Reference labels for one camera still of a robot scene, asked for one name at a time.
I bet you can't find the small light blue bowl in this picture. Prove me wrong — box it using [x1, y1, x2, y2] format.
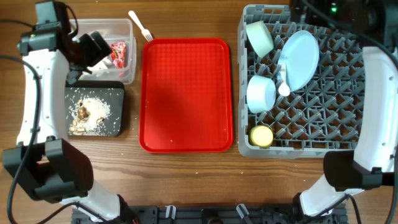
[246, 75, 276, 114]

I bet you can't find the black plastic tray bin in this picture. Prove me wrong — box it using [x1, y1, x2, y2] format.
[64, 80, 126, 138]

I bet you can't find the yellow plastic cup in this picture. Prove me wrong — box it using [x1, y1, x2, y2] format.
[249, 125, 274, 147]

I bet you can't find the clear plastic waste bin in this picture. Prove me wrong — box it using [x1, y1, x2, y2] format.
[70, 19, 136, 85]

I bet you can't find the grey dishwasher rack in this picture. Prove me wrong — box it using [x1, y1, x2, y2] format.
[238, 4, 365, 159]

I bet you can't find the red serving tray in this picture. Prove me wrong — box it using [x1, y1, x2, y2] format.
[139, 38, 234, 154]

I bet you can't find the large light blue plate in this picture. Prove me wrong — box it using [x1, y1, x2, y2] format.
[277, 30, 320, 91]

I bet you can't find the green bowl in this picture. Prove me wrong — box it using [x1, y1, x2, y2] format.
[246, 21, 274, 58]

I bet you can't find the white plastic fork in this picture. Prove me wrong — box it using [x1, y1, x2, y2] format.
[128, 11, 153, 42]

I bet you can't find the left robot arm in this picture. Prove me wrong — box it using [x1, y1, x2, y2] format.
[2, 1, 139, 223]

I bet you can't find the white plastic spoon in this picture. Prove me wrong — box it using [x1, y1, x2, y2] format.
[278, 63, 290, 97]

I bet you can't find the red snack wrapper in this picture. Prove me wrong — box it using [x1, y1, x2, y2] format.
[110, 41, 126, 68]

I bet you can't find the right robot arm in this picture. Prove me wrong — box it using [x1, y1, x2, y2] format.
[290, 1, 397, 223]

